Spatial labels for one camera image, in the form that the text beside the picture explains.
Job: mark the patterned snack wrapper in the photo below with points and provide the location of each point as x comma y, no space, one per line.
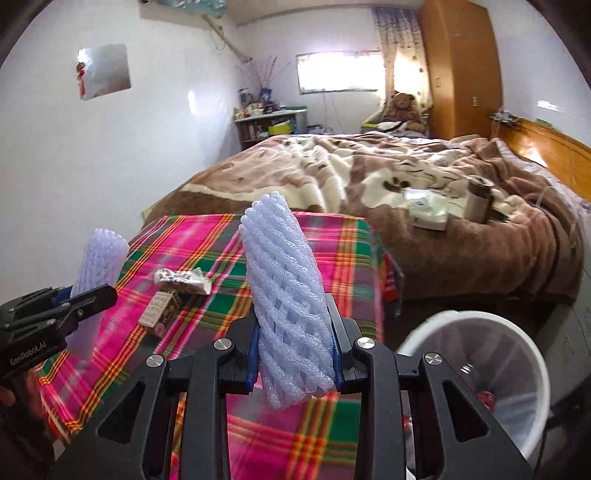
192,282

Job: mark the silver wall poster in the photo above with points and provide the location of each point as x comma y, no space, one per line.
102,70

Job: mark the small white foam net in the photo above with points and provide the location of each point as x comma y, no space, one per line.
103,258

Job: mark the cluttered shelf desk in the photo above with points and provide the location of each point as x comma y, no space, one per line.
258,120

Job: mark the small red white box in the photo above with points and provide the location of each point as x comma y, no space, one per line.
160,312

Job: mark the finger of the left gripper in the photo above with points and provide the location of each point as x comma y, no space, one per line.
83,306
34,306

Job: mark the wooden headboard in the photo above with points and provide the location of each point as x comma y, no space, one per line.
565,157

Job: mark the brown teddy bear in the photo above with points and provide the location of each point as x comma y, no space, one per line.
403,107

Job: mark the brown beige blanket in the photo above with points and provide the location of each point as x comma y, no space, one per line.
531,246

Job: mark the brown thermos cup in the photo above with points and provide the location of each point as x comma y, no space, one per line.
479,199

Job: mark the dried branches vase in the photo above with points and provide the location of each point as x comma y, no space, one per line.
262,73

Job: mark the white trash bin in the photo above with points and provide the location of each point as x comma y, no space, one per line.
493,355

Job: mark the wooden wardrobe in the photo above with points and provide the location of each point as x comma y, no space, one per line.
464,68

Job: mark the window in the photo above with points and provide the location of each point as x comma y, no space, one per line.
342,71

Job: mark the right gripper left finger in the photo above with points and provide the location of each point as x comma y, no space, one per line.
169,416

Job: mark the large white foam net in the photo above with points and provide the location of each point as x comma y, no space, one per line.
296,343

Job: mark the wall air conditioner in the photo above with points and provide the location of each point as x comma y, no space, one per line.
212,8

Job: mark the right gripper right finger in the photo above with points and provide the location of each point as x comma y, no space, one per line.
419,419

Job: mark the floral curtain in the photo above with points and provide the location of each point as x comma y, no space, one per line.
402,45

